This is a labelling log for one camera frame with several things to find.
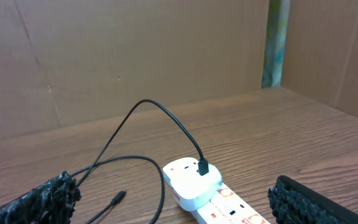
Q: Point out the cardboard side panel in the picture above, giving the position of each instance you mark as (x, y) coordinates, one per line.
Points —
(321, 52)

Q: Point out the white power strip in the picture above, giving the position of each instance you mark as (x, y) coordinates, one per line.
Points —
(226, 207)

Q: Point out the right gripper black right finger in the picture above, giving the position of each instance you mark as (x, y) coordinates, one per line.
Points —
(294, 203)

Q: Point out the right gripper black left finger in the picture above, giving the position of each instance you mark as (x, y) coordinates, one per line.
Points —
(52, 202)

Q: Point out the white USB charger adapter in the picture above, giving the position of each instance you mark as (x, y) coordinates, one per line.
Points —
(190, 189)

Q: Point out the cardboard back panel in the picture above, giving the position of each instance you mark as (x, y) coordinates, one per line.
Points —
(69, 62)

